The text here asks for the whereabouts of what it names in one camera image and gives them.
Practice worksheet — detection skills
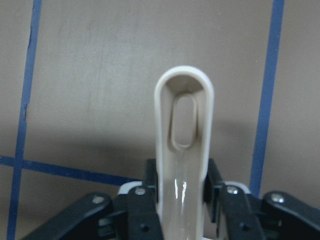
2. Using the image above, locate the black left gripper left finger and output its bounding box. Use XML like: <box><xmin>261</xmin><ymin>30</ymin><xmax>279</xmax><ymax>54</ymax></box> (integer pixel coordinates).
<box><xmin>25</xmin><ymin>159</ymin><xmax>164</xmax><ymax>240</ymax></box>

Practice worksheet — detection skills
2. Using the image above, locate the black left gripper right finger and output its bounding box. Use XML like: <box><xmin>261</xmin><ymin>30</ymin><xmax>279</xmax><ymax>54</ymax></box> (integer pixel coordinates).
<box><xmin>204</xmin><ymin>159</ymin><xmax>320</xmax><ymax>240</ymax></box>

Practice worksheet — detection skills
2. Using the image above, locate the beige plastic dustpan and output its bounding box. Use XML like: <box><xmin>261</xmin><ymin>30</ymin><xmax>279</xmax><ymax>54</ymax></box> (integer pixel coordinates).
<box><xmin>154</xmin><ymin>65</ymin><xmax>215</xmax><ymax>240</ymax></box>

